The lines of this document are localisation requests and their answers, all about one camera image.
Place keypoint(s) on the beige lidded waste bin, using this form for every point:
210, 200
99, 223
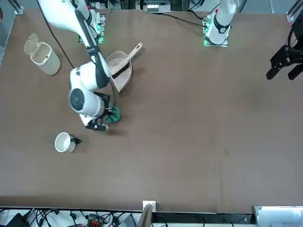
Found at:
47, 63

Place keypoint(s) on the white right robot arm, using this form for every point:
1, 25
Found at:
85, 80

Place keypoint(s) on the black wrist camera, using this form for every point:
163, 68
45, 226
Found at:
99, 127

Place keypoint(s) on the orange black connector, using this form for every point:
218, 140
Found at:
92, 219

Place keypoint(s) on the grey metal tray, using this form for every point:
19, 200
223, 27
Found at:
279, 216

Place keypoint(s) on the aluminium corner bracket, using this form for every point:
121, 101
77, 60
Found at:
291, 15
19, 9

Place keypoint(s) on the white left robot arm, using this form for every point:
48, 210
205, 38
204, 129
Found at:
221, 23

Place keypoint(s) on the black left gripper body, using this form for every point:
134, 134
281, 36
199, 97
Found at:
298, 30

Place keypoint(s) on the beige pink dustpan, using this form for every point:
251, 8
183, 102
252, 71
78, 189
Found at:
124, 80

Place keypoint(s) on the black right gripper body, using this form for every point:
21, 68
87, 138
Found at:
106, 99

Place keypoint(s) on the white mug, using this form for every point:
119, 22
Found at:
62, 143

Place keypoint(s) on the green cloth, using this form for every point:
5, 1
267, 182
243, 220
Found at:
116, 118

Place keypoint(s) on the aluminium pole with bracket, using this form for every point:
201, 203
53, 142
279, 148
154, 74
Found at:
148, 212

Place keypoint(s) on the white power strip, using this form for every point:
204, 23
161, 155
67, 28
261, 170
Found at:
152, 7

